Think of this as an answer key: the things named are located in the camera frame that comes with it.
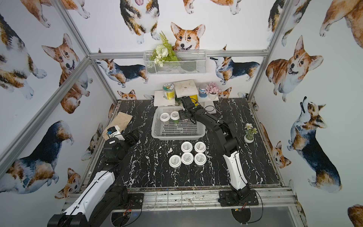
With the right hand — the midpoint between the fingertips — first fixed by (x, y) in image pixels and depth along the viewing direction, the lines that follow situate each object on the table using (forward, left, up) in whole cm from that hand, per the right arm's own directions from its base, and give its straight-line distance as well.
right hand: (189, 108), depth 101 cm
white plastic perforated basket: (-10, +4, -12) cm, 16 cm away
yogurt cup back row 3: (-27, +1, -6) cm, 27 cm away
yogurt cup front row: (-4, +10, -3) cm, 12 cm away
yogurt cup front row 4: (-35, -7, -5) cm, 36 cm away
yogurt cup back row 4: (-27, -7, -6) cm, 28 cm away
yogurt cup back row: (-5, +17, -4) cm, 18 cm away
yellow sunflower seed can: (+6, +13, +12) cm, 19 cm away
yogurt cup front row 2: (-36, +8, -5) cm, 37 cm away
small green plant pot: (+10, +9, -3) cm, 14 cm away
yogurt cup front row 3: (-34, +1, -5) cm, 35 cm away
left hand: (-21, +32, +7) cm, 39 cm away
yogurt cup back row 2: (-4, +3, -9) cm, 11 cm away
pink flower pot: (+5, -16, +13) cm, 21 cm away
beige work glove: (-1, +53, -11) cm, 54 cm away
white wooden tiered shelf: (+8, +3, +11) cm, 14 cm away
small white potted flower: (-20, -39, -7) cm, 45 cm away
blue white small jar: (+8, -10, +10) cm, 15 cm away
